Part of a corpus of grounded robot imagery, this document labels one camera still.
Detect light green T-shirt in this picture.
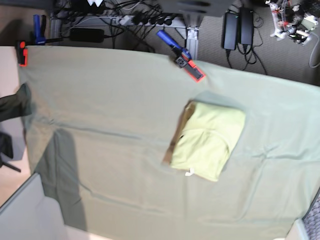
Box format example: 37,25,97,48
163,100,246,182

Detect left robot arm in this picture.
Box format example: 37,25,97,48
264,0,320,46

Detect green table cloth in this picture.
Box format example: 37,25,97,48
18,46,320,240

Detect blue orange bar clamp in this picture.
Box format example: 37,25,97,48
156,30,206,83

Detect black power brick under table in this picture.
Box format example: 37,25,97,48
68,28,105,43

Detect black power adapter brick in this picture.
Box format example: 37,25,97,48
221,12,239,51

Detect dark green garment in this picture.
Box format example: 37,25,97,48
0,83,32,122

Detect black orange clamp left edge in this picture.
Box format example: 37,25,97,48
15,40,28,67

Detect aluminium table frame leg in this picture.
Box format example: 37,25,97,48
175,13,204,60

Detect white cable on floor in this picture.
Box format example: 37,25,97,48
308,37,320,68

